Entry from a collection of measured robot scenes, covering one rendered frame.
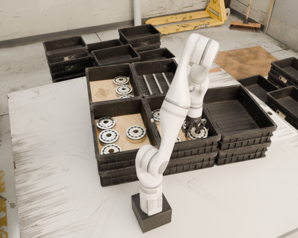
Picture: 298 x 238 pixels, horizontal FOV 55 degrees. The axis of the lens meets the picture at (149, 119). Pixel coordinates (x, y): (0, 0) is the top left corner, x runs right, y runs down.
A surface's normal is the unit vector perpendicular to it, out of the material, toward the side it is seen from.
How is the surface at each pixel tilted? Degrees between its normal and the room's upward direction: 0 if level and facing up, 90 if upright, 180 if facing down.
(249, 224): 0
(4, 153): 0
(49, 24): 90
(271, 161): 0
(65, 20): 90
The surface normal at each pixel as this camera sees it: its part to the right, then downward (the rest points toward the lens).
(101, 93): 0.00, -0.76
